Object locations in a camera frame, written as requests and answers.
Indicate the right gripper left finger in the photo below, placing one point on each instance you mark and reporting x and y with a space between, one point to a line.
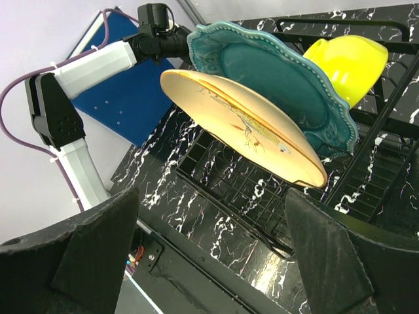
74 266

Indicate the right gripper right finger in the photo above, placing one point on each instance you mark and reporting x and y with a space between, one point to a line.
349 266

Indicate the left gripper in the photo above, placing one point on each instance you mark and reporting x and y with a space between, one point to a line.
158 36

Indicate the teal scalloped plate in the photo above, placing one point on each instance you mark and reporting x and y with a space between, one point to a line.
296 85

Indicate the black wire dish rack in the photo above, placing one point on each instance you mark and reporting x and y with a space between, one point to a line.
254 197

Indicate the beige bird plate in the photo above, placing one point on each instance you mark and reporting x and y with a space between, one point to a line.
247 122

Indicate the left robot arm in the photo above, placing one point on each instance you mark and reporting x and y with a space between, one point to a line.
50 93

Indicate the blue binder left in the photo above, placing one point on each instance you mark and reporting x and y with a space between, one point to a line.
132 102

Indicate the yellow bowl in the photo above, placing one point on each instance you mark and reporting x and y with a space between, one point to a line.
352 63

